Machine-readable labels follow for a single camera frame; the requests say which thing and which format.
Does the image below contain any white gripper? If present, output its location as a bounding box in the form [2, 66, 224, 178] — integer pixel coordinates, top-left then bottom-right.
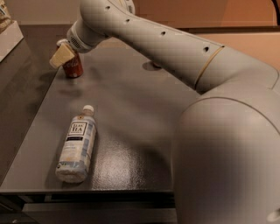
[50, 19, 109, 68]

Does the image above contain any red coke can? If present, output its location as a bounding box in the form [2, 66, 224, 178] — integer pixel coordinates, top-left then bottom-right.
[63, 52, 83, 78]

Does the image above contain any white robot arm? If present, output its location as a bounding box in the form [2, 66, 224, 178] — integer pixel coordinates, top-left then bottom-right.
[50, 0, 280, 224]

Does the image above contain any white box on counter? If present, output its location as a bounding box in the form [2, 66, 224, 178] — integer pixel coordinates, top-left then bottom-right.
[0, 21, 24, 62]

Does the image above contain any tea bottle with white cap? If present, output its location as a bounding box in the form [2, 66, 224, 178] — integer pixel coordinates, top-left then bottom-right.
[55, 105, 96, 183]

